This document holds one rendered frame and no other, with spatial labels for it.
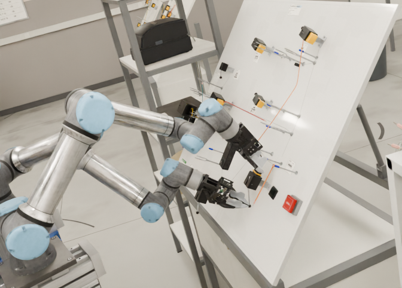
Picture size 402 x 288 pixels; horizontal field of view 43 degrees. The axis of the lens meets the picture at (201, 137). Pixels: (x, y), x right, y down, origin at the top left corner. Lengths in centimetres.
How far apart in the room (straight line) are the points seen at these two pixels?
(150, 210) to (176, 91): 326
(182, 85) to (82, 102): 354
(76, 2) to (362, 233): 764
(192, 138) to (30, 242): 61
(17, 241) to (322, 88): 114
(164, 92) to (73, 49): 445
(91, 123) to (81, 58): 778
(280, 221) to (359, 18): 77
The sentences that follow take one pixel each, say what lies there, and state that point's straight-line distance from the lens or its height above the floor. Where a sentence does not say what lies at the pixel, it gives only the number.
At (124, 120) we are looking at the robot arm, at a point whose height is 152.
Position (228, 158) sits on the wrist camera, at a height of 127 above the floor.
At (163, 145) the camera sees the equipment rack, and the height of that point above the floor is 103.
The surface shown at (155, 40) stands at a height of 158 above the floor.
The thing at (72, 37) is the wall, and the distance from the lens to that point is 923.
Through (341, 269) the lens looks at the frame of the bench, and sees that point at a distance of 198.
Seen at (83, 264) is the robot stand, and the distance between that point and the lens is 182.
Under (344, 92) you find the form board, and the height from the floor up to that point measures 142.
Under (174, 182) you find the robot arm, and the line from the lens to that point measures 192.
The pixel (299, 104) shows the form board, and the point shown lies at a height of 135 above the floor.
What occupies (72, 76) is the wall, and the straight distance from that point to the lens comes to 934.
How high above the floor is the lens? 201
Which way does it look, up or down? 21 degrees down
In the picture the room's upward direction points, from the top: 14 degrees counter-clockwise
